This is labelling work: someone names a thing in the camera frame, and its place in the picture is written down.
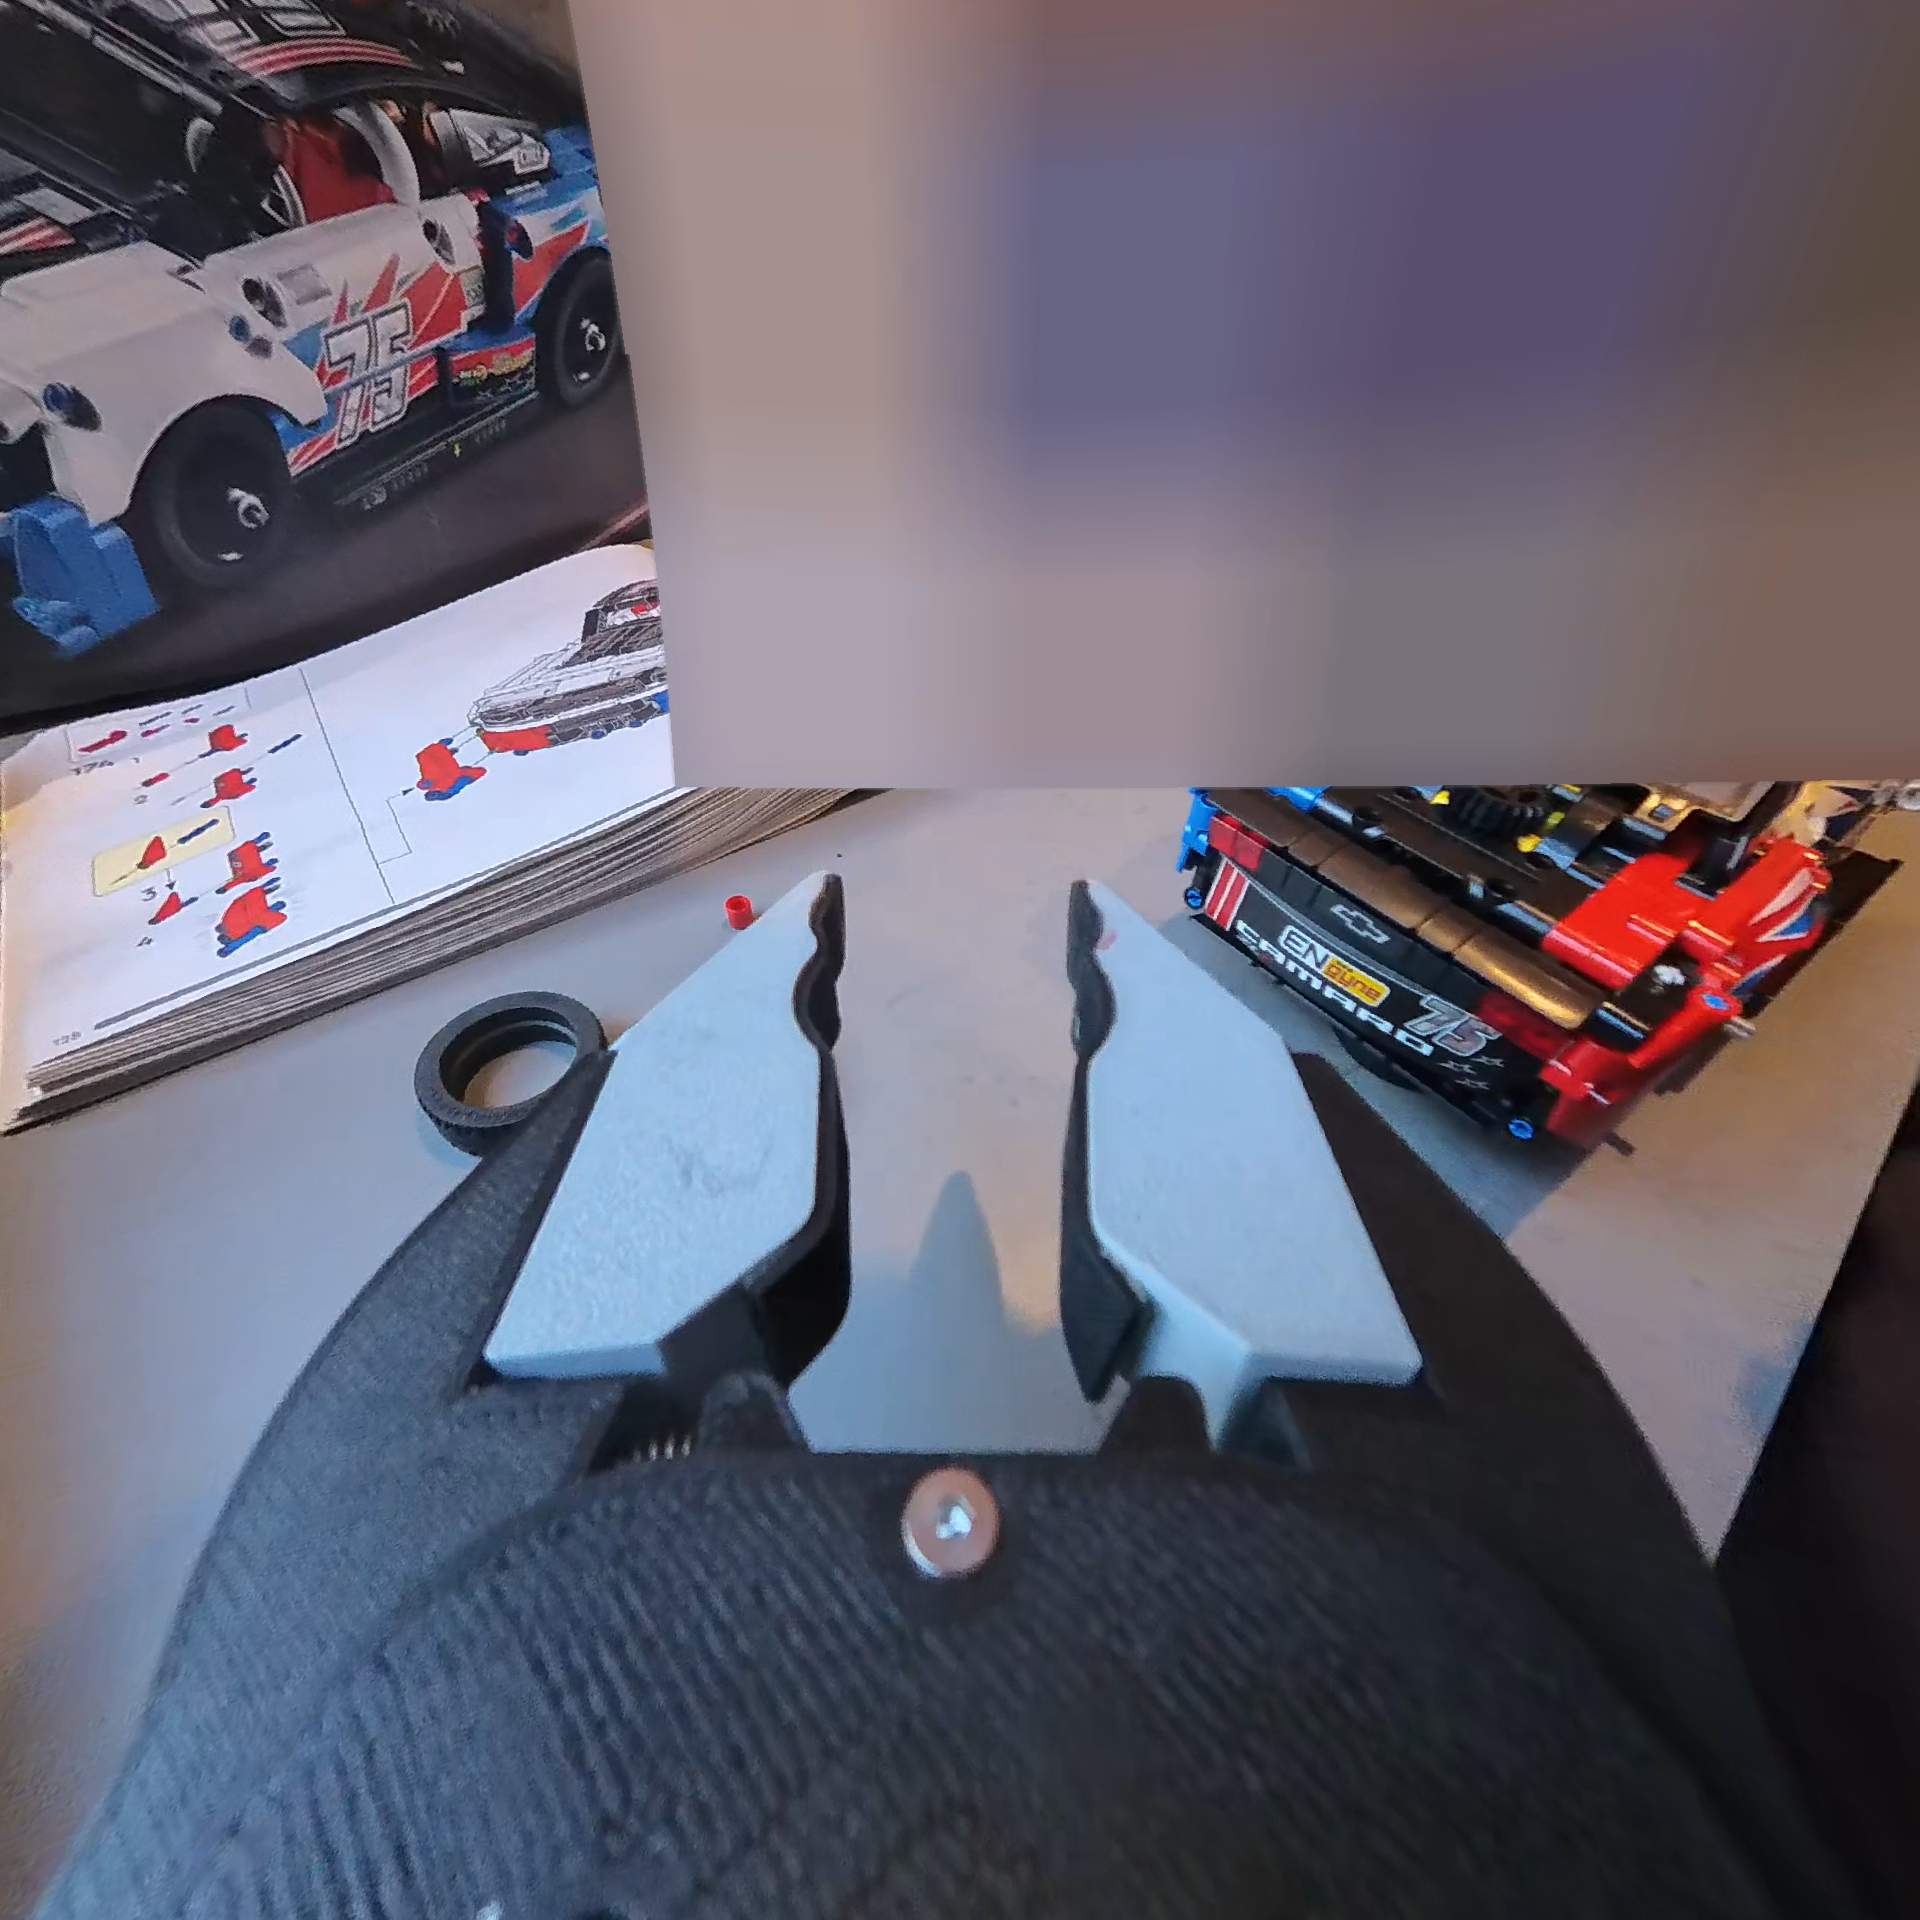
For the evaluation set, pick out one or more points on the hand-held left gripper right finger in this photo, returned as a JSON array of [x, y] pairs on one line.
[[1230, 1199]]

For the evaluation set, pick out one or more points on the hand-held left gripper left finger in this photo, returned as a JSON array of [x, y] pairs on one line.
[[688, 1184]]

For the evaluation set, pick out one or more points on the toy race car model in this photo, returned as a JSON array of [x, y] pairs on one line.
[[1501, 961]]

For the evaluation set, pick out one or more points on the grey desk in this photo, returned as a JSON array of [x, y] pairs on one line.
[[223, 1274]]

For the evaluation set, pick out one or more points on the black rubber tyre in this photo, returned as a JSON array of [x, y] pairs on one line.
[[451, 1105]]

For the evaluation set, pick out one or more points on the open instruction booklet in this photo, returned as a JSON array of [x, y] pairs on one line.
[[300, 841]]

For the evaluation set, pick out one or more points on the toy car box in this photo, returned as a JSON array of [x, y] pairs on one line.
[[223, 375]]

